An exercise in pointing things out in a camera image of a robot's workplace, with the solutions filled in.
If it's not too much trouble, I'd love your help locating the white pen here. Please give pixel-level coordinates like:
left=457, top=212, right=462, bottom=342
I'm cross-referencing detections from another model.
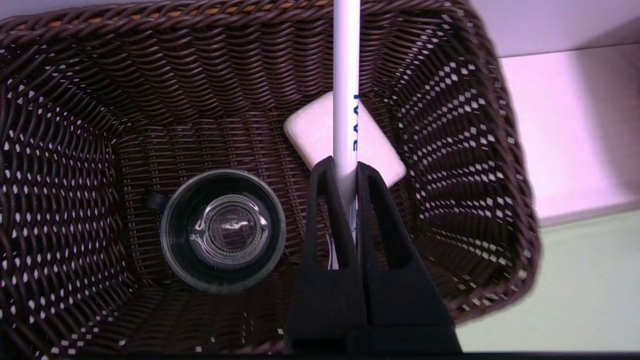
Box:
left=327, top=0, right=362, bottom=271

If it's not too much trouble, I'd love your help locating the white soap bar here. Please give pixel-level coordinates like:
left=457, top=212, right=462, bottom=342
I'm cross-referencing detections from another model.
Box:
left=283, top=90, right=407, bottom=188

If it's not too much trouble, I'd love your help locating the glass cup with black handle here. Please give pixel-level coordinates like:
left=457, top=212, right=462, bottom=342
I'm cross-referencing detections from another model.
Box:
left=146, top=168, right=287, bottom=294

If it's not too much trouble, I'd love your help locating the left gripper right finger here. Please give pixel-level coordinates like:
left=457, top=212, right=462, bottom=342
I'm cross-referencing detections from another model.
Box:
left=356, top=161, right=463, bottom=355

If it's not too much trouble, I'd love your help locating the dark brown wicker basket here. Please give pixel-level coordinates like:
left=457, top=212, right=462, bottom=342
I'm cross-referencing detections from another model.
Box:
left=0, top=0, right=542, bottom=357

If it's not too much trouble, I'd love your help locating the green plastic tray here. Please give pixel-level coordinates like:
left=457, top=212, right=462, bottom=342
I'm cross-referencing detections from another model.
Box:
left=456, top=209, right=640, bottom=353

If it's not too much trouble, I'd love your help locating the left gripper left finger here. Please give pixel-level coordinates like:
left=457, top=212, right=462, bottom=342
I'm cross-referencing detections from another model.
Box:
left=284, top=156, right=370, bottom=355

